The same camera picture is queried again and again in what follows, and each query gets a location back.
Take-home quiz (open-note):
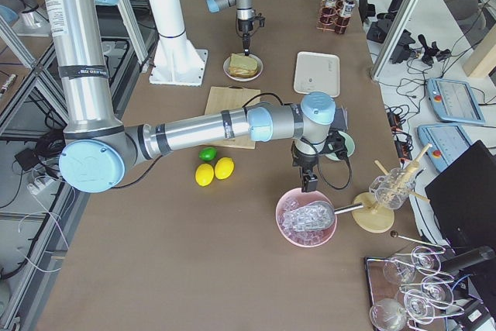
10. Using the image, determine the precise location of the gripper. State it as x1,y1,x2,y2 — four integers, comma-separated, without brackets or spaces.
236,13,266,56
291,131,347,192

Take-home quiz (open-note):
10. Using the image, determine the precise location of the bread slice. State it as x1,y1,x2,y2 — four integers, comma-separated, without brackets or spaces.
229,53,258,69
228,66,259,78

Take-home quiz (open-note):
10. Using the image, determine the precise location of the cream bunny serving tray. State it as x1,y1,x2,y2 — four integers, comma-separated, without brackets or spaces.
293,51,340,98

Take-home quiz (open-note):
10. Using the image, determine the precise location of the wine glass rack tray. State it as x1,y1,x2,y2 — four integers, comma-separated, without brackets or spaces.
364,243,464,330

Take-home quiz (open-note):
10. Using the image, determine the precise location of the pink bowl of ice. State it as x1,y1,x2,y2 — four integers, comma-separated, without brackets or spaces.
275,188,337,247

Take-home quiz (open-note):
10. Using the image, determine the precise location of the white round plate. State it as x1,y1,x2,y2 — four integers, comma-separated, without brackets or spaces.
223,53,264,81

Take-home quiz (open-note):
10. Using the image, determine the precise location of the metal ice scoop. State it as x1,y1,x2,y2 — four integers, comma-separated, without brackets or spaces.
281,201,364,232

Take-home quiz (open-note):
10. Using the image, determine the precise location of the mint green bowl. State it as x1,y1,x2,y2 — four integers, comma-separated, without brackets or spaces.
325,131,355,161

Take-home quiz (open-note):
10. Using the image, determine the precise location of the bamboo cutting board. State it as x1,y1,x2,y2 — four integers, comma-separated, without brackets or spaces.
205,86,261,150

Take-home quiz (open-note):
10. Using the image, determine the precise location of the grey folded cloth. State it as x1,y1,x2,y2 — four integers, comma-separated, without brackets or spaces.
331,107,348,131

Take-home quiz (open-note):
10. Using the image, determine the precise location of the wooden mug tree stand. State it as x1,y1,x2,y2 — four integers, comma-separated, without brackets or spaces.
352,143,432,233

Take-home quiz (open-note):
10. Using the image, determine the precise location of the glass mug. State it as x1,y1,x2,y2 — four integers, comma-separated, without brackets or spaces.
369,167,416,210

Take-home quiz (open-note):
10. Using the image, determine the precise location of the yellow lemon back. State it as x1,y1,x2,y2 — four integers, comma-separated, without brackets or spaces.
214,157,235,180

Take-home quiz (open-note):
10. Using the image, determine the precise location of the yellow lemon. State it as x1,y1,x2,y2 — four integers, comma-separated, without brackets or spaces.
214,157,235,180
195,163,215,187

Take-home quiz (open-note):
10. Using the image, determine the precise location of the green lime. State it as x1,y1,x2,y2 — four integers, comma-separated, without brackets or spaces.
198,147,217,162

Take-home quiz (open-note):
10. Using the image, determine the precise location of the yellow lemon front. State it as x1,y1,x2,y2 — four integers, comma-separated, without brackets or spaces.
195,163,215,187

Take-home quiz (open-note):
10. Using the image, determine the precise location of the teach pendant near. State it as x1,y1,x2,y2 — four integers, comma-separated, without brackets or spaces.
417,123,472,172

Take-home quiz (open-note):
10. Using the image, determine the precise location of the teach pendant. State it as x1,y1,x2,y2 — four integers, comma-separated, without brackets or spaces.
417,123,472,172
426,78,486,125

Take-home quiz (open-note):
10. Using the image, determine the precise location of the black monitor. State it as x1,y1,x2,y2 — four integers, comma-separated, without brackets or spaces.
425,140,495,248

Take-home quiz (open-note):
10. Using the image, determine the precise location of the teach pendant far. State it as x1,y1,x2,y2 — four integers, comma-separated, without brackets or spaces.
426,78,486,125

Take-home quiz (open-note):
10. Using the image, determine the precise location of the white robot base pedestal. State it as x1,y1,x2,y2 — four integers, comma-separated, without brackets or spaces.
149,0,208,87

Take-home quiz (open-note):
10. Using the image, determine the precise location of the copper wire bottle rack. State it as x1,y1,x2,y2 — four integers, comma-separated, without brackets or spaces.
316,0,358,35

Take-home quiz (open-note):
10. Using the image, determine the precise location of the aluminium frame post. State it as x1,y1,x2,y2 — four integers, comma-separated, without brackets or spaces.
370,0,419,82

